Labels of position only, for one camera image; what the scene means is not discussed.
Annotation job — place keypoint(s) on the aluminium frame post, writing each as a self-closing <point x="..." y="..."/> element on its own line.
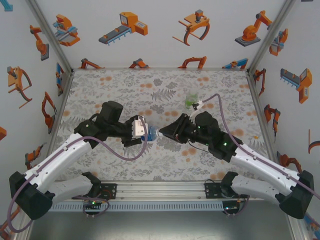
<point x="51" y="37"/>
<point x="271" y="37"/>

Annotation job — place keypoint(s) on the white bottle cap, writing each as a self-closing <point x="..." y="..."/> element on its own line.
<point x="158" y="134"/>

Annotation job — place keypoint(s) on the small controller board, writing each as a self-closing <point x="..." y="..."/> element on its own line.
<point x="231" y="207"/>
<point x="92" y="203"/>

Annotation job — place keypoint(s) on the aluminium side rail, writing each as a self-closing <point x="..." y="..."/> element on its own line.
<point x="258" y="112"/>
<point x="58" y="112"/>

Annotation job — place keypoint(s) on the floral tablecloth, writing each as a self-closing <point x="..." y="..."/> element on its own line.
<point x="160" y="162"/>

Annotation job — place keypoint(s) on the clear bottle with blue label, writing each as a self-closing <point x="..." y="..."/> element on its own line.
<point x="150" y="135"/>

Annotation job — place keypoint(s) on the clear bottle with green label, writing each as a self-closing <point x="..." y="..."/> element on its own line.
<point x="191" y="101"/>

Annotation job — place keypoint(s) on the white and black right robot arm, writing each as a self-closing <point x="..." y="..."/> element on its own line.
<point x="262" y="165"/>

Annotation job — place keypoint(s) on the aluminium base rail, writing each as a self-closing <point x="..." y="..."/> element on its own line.
<point x="160" y="190"/>

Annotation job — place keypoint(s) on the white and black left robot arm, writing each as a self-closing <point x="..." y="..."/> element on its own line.
<point x="57" y="160"/>

